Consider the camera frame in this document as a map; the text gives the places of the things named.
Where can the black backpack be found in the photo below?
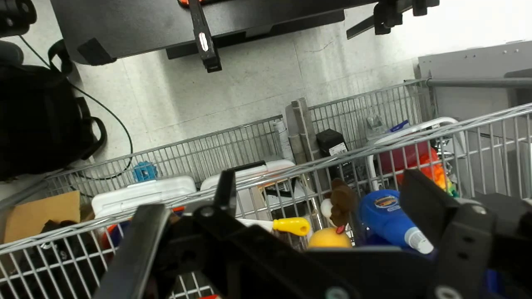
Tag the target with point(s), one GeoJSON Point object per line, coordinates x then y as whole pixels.
{"type": "Point", "coordinates": [43, 125]}

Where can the wire shelf rack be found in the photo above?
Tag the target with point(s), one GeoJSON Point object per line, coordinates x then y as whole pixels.
{"type": "Point", "coordinates": [482, 155]}

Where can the yellow toy ball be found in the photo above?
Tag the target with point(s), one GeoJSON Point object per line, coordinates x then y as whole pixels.
{"type": "Point", "coordinates": [327, 240]}

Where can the yellow handled toy knife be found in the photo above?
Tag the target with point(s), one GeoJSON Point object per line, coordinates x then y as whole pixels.
{"type": "Point", "coordinates": [298, 226]}

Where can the black perforated mounting table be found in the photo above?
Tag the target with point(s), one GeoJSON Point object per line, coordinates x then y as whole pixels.
{"type": "Point", "coordinates": [98, 32]}

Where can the rainbow stacking toy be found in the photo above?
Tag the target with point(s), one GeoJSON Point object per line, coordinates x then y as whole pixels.
{"type": "Point", "coordinates": [414, 157]}

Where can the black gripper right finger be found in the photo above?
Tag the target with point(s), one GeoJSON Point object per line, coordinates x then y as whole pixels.
{"type": "Point", "coordinates": [459, 231]}

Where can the blue tape roll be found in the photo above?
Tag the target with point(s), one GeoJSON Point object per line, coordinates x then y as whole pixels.
{"type": "Point", "coordinates": [145, 172]}

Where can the left orange black clamp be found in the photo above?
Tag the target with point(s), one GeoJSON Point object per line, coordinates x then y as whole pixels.
{"type": "Point", "coordinates": [201, 32]}

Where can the brown plush toy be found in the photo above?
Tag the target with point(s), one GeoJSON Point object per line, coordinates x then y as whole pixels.
{"type": "Point", "coordinates": [339, 205]}

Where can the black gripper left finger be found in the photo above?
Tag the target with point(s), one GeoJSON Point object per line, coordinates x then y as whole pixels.
{"type": "Point", "coordinates": [130, 275]}

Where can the blue lotion bottle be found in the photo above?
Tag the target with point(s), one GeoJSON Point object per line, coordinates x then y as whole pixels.
{"type": "Point", "coordinates": [381, 213]}

